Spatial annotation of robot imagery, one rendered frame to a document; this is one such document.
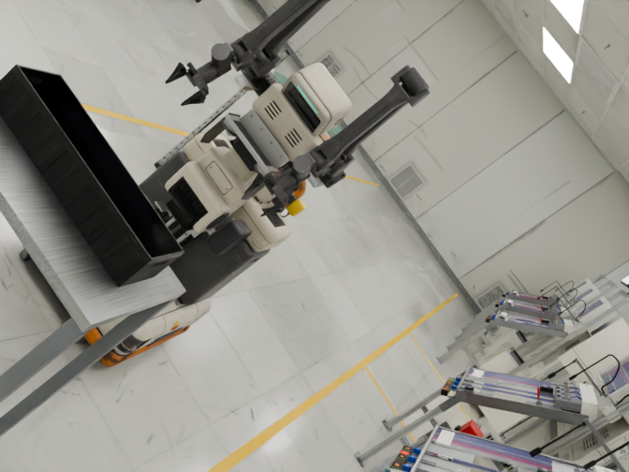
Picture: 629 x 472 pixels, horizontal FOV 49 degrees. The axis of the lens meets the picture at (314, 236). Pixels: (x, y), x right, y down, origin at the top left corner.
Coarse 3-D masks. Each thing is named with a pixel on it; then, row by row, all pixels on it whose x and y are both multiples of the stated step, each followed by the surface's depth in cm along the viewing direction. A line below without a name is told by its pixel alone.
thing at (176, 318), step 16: (176, 304) 288; (192, 304) 299; (208, 304) 313; (160, 320) 271; (176, 320) 283; (192, 320) 305; (96, 336) 262; (128, 336) 258; (144, 336) 260; (160, 336) 282; (112, 352) 262; (128, 352) 264
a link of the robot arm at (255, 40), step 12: (288, 0) 216; (300, 0) 215; (312, 0) 216; (276, 12) 217; (288, 12) 216; (300, 12) 219; (264, 24) 218; (276, 24) 217; (252, 36) 219; (264, 36) 219; (240, 48) 221; (252, 48) 220; (240, 60) 221; (252, 60) 226
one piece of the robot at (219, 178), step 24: (264, 96) 244; (264, 120) 245; (288, 120) 242; (288, 144) 243; (312, 144) 240; (192, 168) 250; (216, 168) 251; (240, 168) 252; (168, 192) 258; (216, 192) 252; (240, 192) 249; (216, 216) 251
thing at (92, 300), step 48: (0, 144) 158; (0, 192) 148; (48, 192) 162; (48, 240) 150; (96, 288) 154; (144, 288) 170; (48, 336) 148; (0, 384) 152; (48, 384) 197; (0, 432) 203
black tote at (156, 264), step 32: (0, 96) 165; (32, 96) 163; (64, 96) 180; (32, 128) 164; (64, 128) 180; (96, 128) 178; (32, 160) 164; (64, 160) 162; (96, 160) 179; (64, 192) 163; (96, 192) 160; (128, 192) 177; (96, 224) 161; (128, 224) 178; (160, 224) 175; (96, 256) 162; (128, 256) 160; (160, 256) 163
